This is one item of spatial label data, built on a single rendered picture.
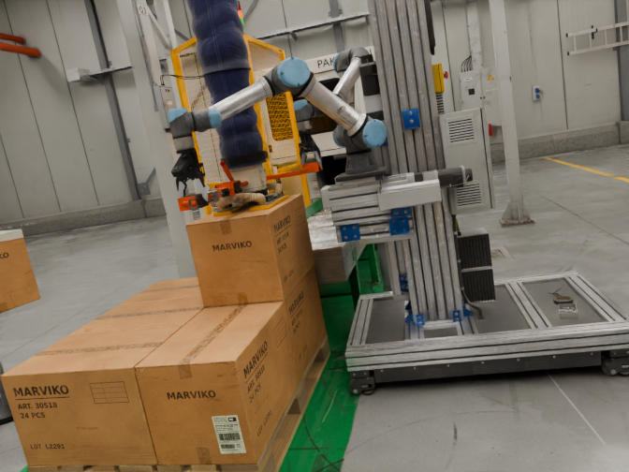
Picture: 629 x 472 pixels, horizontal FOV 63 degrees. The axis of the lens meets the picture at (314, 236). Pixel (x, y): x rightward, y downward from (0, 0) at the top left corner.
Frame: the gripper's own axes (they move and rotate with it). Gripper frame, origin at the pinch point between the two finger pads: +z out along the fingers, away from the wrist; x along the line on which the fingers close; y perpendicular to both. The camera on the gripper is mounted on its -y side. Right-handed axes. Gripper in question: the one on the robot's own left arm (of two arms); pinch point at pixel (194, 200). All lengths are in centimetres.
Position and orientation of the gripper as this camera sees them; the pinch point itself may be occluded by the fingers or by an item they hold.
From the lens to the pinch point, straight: 205.7
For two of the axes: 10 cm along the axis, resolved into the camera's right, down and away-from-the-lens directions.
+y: 2.4, -2.2, 9.5
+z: 1.7, 9.7, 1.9
